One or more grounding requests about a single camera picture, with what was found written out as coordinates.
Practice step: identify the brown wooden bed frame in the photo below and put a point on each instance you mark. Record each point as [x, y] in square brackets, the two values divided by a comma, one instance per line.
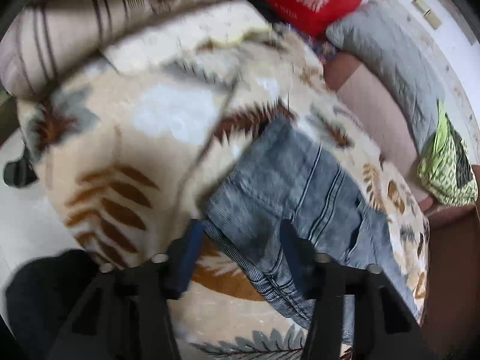
[451, 320]

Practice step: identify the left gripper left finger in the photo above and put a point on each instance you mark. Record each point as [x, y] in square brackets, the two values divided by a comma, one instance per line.
[124, 314]

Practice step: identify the leaf-print fleece blanket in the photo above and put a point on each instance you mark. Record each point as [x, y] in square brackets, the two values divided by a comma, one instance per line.
[128, 161]

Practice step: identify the cream small-print quilt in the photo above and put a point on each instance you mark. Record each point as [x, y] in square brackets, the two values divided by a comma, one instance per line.
[223, 24]

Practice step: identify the grey quilted pillow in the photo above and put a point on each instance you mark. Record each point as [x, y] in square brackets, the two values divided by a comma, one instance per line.
[390, 53]

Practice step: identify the brown striped folded bedding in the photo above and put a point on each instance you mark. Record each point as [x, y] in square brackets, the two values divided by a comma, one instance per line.
[49, 37]

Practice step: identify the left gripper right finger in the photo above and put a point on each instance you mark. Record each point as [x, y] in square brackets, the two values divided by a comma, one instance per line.
[384, 327]

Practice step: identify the dark slipper on floor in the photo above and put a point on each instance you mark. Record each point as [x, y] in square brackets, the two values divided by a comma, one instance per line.
[19, 174]

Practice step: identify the grey-blue denim pants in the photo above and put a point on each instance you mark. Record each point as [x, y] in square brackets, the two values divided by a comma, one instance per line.
[284, 176]

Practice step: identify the pink-brown bolster cushion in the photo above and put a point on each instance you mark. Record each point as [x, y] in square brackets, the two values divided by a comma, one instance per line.
[367, 98]

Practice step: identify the green patterned folded cloth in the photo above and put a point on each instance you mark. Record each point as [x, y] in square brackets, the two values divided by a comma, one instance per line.
[444, 169]

